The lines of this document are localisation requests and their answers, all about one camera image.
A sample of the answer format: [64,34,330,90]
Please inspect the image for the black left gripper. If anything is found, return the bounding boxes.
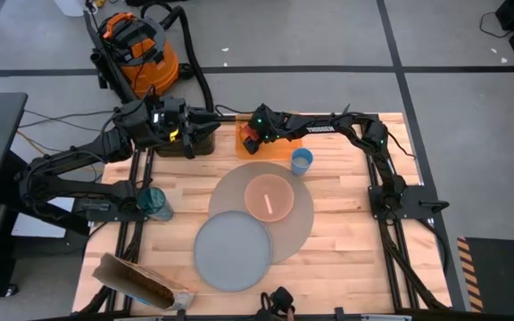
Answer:
[162,97,222,144]

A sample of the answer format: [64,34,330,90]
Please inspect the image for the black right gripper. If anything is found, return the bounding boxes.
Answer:
[240,103,287,144]

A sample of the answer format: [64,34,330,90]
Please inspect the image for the translucent pink bowl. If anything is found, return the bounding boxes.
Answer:
[244,173,295,223]

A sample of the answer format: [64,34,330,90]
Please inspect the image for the cereal box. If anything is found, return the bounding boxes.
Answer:
[91,251,196,312]

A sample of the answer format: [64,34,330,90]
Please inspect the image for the black toaster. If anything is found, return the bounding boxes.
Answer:
[153,127,217,159]

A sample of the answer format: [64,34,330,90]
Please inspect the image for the translucent orange tray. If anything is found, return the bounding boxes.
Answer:
[234,113,303,161]

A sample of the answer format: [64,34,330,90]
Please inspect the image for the blue cup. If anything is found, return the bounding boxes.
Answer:
[290,147,315,177]

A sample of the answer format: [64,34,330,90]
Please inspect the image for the orange shop vacuum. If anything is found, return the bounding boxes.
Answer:
[89,12,195,102]

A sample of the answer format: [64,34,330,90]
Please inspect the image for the black vacuum wand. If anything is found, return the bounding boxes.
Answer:
[82,9,138,115]

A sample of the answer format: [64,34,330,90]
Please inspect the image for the teal glass tumbler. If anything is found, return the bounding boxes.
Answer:
[137,186,175,222]

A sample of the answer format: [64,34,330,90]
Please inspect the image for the round grey placemat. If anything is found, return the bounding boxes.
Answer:
[207,160,315,265]

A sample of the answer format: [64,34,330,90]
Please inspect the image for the round grey plate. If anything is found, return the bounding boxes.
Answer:
[193,210,273,293]

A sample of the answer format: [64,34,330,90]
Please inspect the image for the white bucket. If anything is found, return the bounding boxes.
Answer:
[54,0,87,18]

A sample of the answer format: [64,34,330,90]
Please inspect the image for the white board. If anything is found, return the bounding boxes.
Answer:
[11,195,76,239]

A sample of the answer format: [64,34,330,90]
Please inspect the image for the black yellow striped mat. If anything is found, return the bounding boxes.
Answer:
[456,235,514,313]

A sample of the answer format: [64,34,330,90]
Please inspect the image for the black metal table frame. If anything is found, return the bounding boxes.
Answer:
[78,111,454,321]

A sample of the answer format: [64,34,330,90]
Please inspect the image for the black vacuum hose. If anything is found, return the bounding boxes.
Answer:
[140,2,216,113]

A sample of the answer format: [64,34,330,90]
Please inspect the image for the grey floor cable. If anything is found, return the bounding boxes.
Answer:
[18,108,120,134]

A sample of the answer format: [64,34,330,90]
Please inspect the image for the black cabled object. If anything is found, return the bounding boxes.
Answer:
[259,286,297,321]

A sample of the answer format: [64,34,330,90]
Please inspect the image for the orange floor cable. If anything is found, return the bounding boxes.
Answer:
[15,130,57,160]

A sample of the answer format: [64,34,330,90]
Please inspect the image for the thin black floor cable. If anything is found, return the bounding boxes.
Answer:
[478,11,510,39]

